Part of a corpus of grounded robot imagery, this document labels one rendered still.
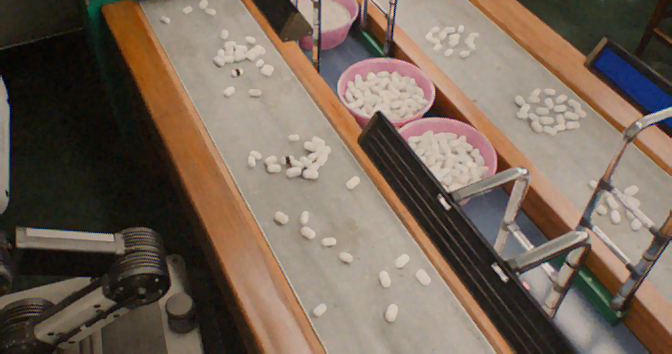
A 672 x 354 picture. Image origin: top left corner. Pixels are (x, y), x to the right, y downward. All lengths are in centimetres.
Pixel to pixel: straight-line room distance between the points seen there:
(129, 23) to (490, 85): 109
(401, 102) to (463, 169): 29
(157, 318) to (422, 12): 123
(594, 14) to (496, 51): 179
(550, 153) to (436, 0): 73
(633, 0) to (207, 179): 294
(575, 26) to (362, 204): 232
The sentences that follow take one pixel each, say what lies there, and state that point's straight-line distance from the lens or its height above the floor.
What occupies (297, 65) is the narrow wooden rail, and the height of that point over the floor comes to 76.
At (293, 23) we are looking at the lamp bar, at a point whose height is 109.
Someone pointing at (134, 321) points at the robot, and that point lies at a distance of 171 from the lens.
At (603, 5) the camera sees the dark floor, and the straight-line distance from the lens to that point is 388.
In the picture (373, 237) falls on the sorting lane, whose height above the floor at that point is 74.
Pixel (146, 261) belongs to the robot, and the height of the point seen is 79.
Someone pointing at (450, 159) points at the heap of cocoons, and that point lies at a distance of 165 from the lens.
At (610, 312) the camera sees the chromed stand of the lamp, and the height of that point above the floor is 70.
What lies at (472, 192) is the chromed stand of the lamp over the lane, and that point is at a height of 112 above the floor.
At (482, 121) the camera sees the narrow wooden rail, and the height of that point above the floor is 76.
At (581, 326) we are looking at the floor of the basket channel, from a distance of 153.
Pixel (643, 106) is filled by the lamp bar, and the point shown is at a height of 106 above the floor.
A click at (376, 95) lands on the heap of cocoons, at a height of 73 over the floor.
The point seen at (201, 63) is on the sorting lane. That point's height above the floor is 74.
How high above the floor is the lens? 191
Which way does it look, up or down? 47 degrees down
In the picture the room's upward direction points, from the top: 2 degrees clockwise
